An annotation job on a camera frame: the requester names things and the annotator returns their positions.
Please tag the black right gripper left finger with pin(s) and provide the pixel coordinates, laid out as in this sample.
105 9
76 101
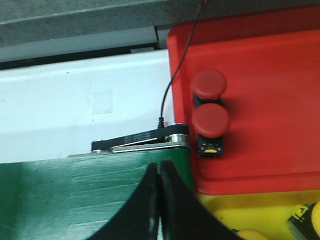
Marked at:
138 218

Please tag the red plastic tray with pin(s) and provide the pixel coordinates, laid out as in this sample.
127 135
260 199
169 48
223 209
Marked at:
271 61

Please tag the aluminium conveyor frame rail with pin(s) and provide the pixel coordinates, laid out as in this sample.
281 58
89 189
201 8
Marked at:
176 140

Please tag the yellow plastic tray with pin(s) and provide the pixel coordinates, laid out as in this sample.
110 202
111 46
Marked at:
265 212

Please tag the green conveyor belt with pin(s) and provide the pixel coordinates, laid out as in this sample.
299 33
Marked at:
71 198

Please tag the red mushroom button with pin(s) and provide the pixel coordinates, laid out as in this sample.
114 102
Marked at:
210 122
207 87

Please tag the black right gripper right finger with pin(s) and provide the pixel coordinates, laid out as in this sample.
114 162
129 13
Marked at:
183 216

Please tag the yellow mushroom push button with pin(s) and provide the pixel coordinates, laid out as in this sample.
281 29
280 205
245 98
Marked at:
304 224

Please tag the grey stone countertop slab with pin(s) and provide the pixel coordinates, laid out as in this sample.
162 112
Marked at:
27 21

